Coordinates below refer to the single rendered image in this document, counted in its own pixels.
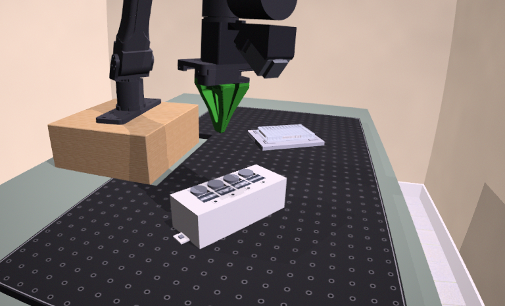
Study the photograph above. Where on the white well plate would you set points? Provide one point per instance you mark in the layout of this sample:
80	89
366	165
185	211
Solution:
284	133

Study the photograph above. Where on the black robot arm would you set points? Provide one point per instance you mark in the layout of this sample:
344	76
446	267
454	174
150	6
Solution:
266	48

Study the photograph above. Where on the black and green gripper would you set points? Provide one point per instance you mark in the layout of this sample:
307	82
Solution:
221	86

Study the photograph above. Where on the white button panel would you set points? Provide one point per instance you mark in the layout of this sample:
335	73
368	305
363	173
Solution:
210	211

